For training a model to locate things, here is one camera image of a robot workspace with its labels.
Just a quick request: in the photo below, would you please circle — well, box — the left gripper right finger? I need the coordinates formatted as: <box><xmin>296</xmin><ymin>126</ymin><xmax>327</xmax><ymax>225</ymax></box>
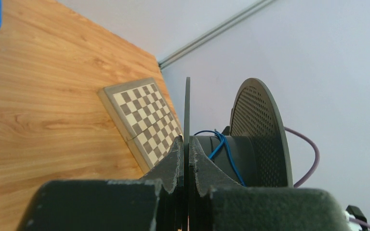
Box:
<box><xmin>188</xmin><ymin>137</ymin><xmax>349</xmax><ymax>231</ymax></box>

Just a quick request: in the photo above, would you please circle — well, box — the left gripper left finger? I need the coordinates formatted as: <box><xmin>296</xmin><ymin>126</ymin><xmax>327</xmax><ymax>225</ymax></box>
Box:
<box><xmin>17</xmin><ymin>136</ymin><xmax>184</xmax><ymax>231</ymax></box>

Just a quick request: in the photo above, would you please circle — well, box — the dark grey cable spool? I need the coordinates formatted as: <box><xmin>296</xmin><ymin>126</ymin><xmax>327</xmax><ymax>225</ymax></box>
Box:
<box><xmin>184</xmin><ymin>77</ymin><xmax>293</xmax><ymax>189</ymax></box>

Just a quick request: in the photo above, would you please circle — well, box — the thin blue wire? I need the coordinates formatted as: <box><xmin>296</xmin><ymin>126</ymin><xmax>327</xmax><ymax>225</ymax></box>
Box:
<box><xmin>193</xmin><ymin>129</ymin><xmax>247</xmax><ymax>188</ymax></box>

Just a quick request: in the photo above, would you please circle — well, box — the wooden chessboard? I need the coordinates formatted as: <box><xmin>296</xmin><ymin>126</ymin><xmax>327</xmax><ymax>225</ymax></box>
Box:
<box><xmin>98</xmin><ymin>77</ymin><xmax>183</xmax><ymax>173</ymax></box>

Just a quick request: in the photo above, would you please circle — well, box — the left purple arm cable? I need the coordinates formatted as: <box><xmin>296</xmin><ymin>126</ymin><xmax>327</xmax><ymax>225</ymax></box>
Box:
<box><xmin>284</xmin><ymin>126</ymin><xmax>370</xmax><ymax>231</ymax></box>

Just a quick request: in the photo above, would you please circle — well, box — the right aluminium frame post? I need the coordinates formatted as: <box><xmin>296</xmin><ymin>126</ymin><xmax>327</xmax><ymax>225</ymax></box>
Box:
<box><xmin>158</xmin><ymin>0</ymin><xmax>275</xmax><ymax>70</ymax></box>

